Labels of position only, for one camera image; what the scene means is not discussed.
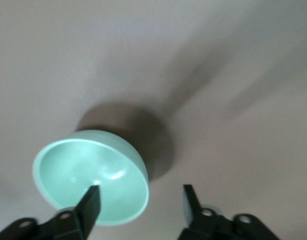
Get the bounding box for brown table cover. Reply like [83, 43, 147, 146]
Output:
[0, 0, 307, 240]

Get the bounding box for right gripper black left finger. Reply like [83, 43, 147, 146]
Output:
[0, 185, 101, 240]

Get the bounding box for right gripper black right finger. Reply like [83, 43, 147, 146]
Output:
[177, 184, 279, 240]

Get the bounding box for small pale green bowl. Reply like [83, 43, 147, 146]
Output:
[31, 129, 150, 227]

